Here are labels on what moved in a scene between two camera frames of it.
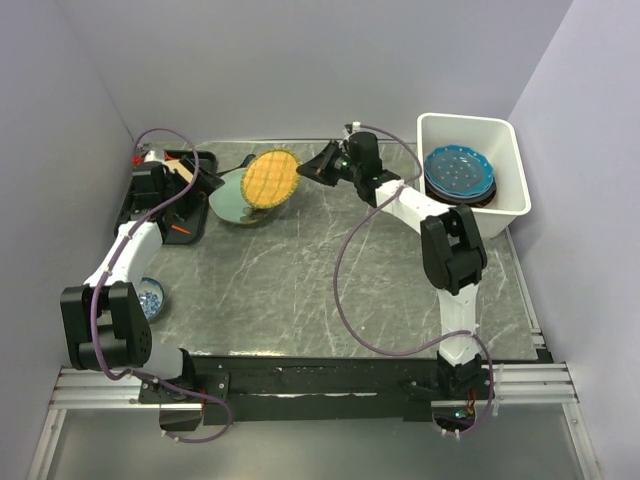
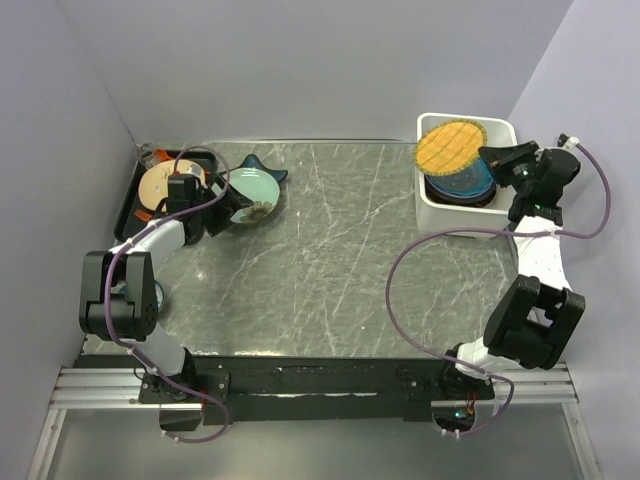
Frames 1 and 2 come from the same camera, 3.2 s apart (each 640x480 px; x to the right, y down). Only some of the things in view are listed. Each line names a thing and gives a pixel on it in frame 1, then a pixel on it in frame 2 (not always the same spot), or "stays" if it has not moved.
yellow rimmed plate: x=270 y=178 -> x=448 y=147
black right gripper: x=318 y=167 -> x=502 y=158
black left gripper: x=205 y=183 -> x=230 y=203
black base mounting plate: x=301 y=390 stays
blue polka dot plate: x=459 y=170 stays
